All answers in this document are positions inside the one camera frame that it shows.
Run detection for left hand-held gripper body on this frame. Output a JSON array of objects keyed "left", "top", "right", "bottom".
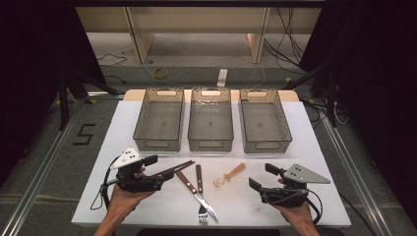
[{"left": 110, "top": 147, "right": 164, "bottom": 194}]

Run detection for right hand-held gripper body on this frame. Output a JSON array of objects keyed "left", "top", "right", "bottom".
[{"left": 260, "top": 162, "right": 331, "bottom": 208}]

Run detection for brown wooden chopstick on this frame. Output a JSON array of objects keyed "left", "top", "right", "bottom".
[
  {"left": 152, "top": 159, "right": 195, "bottom": 177},
  {"left": 163, "top": 161, "right": 197, "bottom": 176}
]

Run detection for wooden handled table knife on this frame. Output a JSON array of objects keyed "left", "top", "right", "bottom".
[{"left": 175, "top": 169, "right": 220, "bottom": 223}]

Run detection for wooden handled fork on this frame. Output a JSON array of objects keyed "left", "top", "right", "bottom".
[{"left": 195, "top": 164, "right": 209, "bottom": 227}]

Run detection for smoky clear plastic bin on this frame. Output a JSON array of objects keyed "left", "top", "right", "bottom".
[
  {"left": 238, "top": 88, "right": 293, "bottom": 154},
  {"left": 187, "top": 87, "right": 235, "bottom": 152},
  {"left": 132, "top": 88, "right": 186, "bottom": 152}
]

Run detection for person's left hand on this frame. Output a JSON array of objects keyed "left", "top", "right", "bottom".
[{"left": 107, "top": 166, "right": 155, "bottom": 214}]

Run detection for person's right hand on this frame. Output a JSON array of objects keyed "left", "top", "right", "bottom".
[{"left": 273, "top": 177, "right": 318, "bottom": 228}]

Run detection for person's dark clothing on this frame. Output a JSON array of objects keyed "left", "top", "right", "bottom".
[{"left": 135, "top": 227, "right": 346, "bottom": 236}]

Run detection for yellow tape roll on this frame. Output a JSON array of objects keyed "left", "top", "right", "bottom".
[{"left": 152, "top": 67, "right": 170, "bottom": 80}]

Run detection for black metal stand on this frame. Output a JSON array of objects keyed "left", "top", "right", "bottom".
[
  {"left": 57, "top": 69, "right": 120, "bottom": 132},
  {"left": 280, "top": 61, "right": 339, "bottom": 129}
]

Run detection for white power strip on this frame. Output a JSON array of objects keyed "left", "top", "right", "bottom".
[{"left": 216, "top": 68, "right": 229, "bottom": 89}]

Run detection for light wooden shelf unit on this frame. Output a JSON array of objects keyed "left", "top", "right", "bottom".
[{"left": 75, "top": 6, "right": 323, "bottom": 65}]

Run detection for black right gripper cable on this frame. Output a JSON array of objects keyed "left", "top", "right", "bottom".
[{"left": 305, "top": 188, "right": 325, "bottom": 226}]

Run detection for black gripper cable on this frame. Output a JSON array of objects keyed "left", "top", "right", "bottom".
[
  {"left": 305, "top": 188, "right": 325, "bottom": 226},
  {"left": 89, "top": 156, "right": 121, "bottom": 211}
]

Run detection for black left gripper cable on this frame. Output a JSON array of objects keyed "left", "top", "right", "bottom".
[{"left": 89, "top": 156, "right": 121, "bottom": 211}]

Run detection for aluminium floor rail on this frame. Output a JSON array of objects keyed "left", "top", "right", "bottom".
[
  {"left": 319, "top": 115, "right": 395, "bottom": 236},
  {"left": 0, "top": 97, "right": 85, "bottom": 236}
]

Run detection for tangled floor cables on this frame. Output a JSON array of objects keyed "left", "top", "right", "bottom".
[{"left": 302, "top": 97, "right": 349, "bottom": 130}]

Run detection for white floor cable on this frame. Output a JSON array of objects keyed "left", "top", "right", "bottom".
[{"left": 225, "top": 53, "right": 268, "bottom": 90}]

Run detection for thin black floor cable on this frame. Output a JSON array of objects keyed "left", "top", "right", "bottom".
[{"left": 95, "top": 53, "right": 128, "bottom": 69}]

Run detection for bundle of black cables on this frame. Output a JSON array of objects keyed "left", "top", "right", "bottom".
[{"left": 263, "top": 7, "right": 307, "bottom": 76}]

